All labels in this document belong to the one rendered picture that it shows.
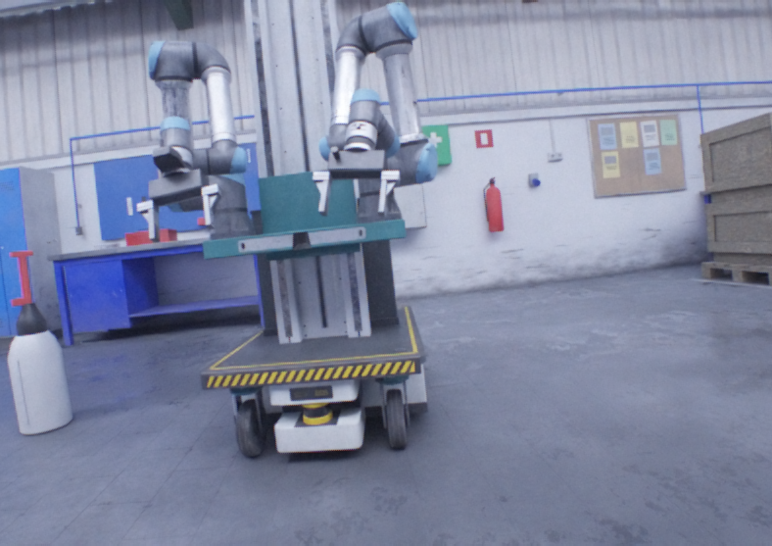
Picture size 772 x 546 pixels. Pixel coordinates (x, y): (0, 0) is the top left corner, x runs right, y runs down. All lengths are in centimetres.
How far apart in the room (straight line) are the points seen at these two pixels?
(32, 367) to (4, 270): 312
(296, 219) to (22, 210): 393
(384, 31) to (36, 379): 191
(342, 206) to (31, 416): 158
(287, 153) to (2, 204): 400
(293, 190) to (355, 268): 35
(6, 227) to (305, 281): 403
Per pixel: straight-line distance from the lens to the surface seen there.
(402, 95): 129
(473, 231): 466
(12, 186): 517
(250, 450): 144
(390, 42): 131
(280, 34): 175
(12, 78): 621
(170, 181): 108
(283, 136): 161
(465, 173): 469
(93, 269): 439
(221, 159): 122
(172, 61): 146
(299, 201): 147
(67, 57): 586
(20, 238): 509
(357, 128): 99
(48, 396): 219
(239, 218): 140
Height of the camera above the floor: 66
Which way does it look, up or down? 2 degrees down
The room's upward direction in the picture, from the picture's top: 6 degrees counter-clockwise
